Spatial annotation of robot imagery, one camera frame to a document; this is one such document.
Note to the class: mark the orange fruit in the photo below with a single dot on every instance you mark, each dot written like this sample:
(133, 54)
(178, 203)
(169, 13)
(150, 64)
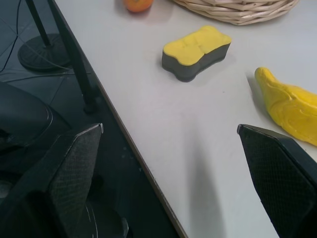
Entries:
(137, 5)

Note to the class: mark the black table leg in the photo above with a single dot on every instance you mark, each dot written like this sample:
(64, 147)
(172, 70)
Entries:
(76, 57)

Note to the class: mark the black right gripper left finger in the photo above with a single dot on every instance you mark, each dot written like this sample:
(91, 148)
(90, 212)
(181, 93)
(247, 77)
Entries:
(62, 178)

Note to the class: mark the yellow and grey sponge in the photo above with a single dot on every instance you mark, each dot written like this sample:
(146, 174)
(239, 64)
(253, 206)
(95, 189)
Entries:
(195, 53)

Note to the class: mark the dark rounded robot body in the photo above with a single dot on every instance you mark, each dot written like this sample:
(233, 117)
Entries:
(22, 116)

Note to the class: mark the black round stand base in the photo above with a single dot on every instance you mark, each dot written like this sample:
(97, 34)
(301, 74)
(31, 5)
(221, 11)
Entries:
(42, 53)

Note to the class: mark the black stand pole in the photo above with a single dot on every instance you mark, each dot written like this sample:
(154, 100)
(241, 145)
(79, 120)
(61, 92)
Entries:
(38, 21)

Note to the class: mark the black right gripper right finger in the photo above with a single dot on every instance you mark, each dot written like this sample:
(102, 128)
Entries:
(282, 178)

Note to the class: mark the woven wicker basket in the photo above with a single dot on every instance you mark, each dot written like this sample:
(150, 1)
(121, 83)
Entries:
(237, 10)

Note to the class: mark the yellow banana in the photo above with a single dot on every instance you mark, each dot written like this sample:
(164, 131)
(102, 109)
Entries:
(288, 104)

